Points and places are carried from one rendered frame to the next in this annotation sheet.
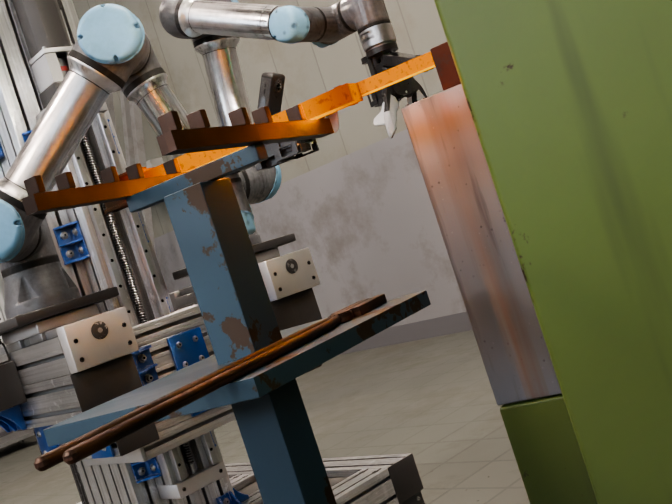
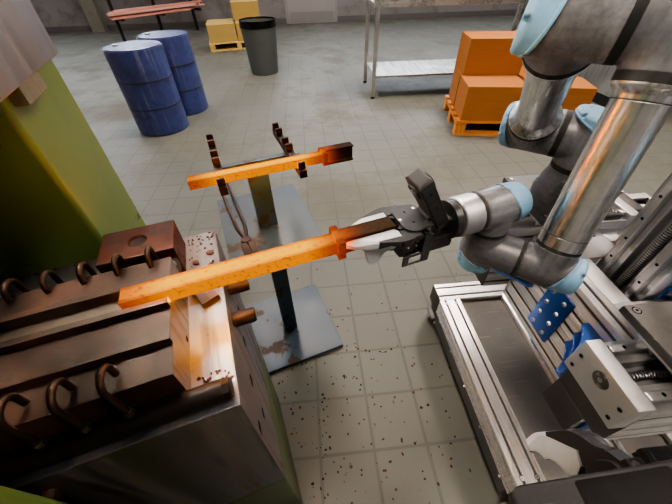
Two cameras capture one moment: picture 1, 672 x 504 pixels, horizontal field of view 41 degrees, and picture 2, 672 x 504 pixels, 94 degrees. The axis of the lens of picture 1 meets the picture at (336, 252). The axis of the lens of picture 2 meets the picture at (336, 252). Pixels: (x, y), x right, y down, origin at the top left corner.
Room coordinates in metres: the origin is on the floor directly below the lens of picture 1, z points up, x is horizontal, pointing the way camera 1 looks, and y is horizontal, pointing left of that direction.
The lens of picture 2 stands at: (1.80, -0.39, 1.34)
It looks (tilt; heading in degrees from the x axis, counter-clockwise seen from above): 44 degrees down; 128
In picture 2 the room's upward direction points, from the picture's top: 2 degrees counter-clockwise
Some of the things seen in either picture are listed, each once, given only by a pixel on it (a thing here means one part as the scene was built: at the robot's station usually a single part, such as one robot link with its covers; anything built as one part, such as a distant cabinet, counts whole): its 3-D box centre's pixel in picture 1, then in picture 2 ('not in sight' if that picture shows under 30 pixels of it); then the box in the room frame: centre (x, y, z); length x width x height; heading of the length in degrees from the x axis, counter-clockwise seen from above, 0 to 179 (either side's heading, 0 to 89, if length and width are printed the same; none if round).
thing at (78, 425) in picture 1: (253, 361); (267, 223); (1.08, 0.13, 0.66); 0.40 x 0.30 x 0.02; 149
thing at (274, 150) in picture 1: (279, 138); (421, 229); (1.65, 0.03, 0.98); 0.12 x 0.08 x 0.09; 58
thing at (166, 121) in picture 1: (113, 154); (244, 134); (0.98, 0.20, 0.93); 0.23 x 0.06 x 0.02; 59
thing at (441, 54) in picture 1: (485, 55); (145, 254); (1.27, -0.29, 0.95); 0.12 x 0.09 x 0.07; 58
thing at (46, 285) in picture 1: (37, 286); (567, 178); (1.84, 0.60, 0.87); 0.15 x 0.15 x 0.10
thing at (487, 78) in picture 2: not in sight; (516, 83); (1.17, 3.33, 0.37); 1.27 x 0.96 x 0.74; 42
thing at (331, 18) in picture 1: (328, 24); not in sight; (2.01, -0.14, 1.23); 0.11 x 0.11 x 0.08; 50
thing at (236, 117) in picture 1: (183, 147); (252, 150); (1.08, 0.13, 0.93); 0.23 x 0.06 x 0.02; 59
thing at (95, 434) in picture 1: (258, 358); (232, 207); (0.92, 0.11, 0.67); 0.60 x 0.04 x 0.01; 153
